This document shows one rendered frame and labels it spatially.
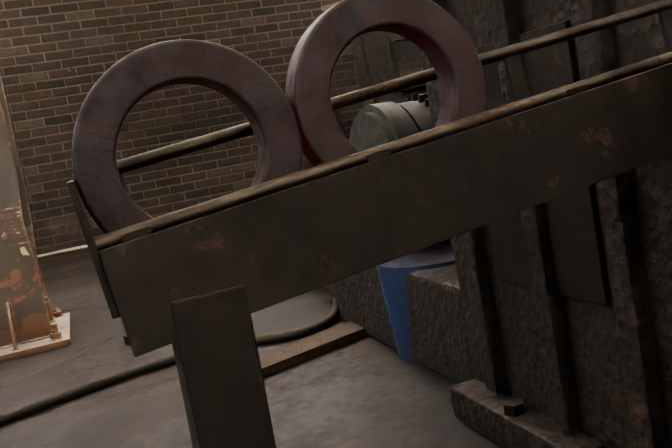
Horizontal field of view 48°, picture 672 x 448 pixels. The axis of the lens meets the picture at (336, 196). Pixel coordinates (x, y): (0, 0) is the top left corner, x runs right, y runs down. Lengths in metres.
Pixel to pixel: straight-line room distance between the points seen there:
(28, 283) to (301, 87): 2.59
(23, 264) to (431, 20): 2.60
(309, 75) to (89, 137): 0.19
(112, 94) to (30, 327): 2.61
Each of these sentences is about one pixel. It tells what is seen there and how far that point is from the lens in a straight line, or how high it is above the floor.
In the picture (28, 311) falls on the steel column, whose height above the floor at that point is 0.14.
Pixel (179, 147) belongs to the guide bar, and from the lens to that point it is 0.68.
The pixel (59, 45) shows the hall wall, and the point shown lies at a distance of 6.77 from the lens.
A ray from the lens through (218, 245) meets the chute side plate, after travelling 0.59.
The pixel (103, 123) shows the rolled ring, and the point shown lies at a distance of 0.61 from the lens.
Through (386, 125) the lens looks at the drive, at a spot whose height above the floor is 0.62.
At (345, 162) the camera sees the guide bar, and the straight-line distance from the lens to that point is 0.63.
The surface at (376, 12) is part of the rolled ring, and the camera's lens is 0.67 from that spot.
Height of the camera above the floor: 0.64
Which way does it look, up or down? 5 degrees down
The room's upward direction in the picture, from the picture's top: 10 degrees counter-clockwise
